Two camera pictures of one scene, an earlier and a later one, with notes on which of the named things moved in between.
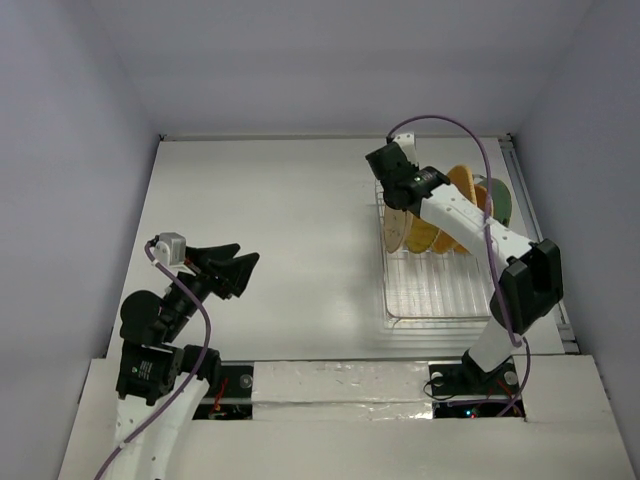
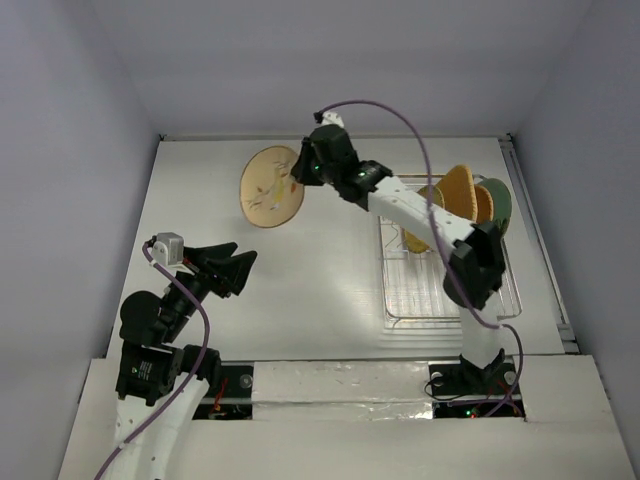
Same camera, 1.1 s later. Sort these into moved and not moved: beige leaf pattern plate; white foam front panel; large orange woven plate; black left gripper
Moved: beige leaf pattern plate
Not moved: large orange woven plate; white foam front panel; black left gripper
